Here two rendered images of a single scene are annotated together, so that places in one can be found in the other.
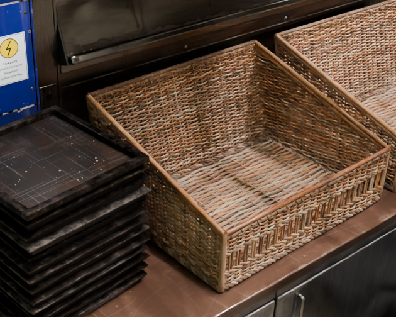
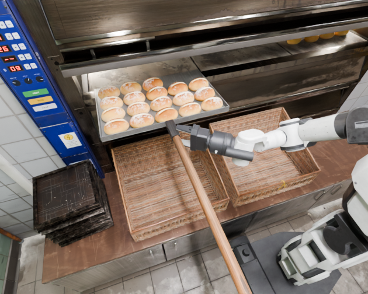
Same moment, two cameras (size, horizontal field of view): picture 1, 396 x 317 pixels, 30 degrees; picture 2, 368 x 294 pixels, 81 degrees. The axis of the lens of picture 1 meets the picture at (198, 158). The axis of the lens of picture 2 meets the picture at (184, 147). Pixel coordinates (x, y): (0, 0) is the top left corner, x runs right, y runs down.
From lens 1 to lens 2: 106 cm
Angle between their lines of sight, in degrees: 26
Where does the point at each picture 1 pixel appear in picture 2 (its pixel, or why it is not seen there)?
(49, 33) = (91, 128)
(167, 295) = (117, 236)
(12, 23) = (67, 129)
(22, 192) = (45, 210)
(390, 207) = (227, 215)
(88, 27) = not seen: hidden behind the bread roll
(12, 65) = (72, 142)
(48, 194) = (52, 214)
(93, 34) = not seen: hidden behind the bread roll
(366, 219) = not seen: hidden behind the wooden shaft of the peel
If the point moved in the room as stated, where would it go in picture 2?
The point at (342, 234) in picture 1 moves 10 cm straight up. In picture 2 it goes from (198, 225) to (199, 219)
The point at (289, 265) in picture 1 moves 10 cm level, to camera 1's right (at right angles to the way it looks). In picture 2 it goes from (168, 235) to (185, 243)
